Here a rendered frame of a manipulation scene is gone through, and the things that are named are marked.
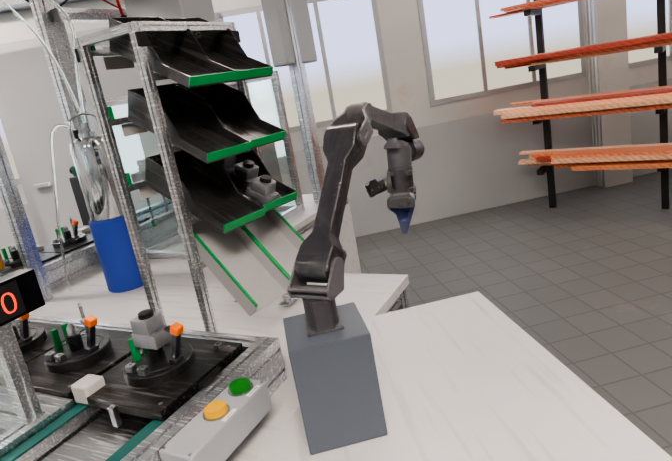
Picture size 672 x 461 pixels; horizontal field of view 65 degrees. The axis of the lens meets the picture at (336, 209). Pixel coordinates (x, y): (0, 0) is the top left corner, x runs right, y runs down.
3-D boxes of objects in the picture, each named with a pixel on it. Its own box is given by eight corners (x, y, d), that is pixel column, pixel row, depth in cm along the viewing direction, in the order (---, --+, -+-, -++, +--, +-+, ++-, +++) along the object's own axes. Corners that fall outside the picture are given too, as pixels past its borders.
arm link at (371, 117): (361, 144, 99) (359, 88, 100) (323, 148, 104) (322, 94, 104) (417, 157, 125) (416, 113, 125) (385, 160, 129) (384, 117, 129)
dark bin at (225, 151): (250, 151, 123) (254, 121, 119) (207, 164, 113) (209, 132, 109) (172, 111, 136) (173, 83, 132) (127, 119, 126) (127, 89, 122)
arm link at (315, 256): (358, 116, 100) (372, 134, 105) (325, 120, 104) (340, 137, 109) (325, 277, 88) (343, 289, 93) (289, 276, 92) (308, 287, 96)
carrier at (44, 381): (158, 341, 125) (144, 293, 122) (70, 402, 105) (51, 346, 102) (91, 333, 137) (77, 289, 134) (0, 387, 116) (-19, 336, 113)
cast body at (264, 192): (277, 203, 135) (281, 179, 131) (267, 209, 131) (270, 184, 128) (252, 191, 138) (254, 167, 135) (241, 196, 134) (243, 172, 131)
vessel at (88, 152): (138, 210, 196) (111, 107, 187) (108, 221, 184) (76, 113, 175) (113, 211, 202) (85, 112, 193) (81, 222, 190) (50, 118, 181)
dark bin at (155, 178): (264, 216, 127) (268, 189, 123) (224, 234, 117) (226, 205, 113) (187, 171, 139) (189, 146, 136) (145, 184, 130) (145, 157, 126)
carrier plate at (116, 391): (244, 351, 113) (241, 342, 113) (163, 421, 93) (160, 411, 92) (163, 341, 125) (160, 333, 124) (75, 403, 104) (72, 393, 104)
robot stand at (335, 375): (388, 435, 93) (370, 333, 88) (310, 456, 91) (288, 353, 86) (370, 392, 106) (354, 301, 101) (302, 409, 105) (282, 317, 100)
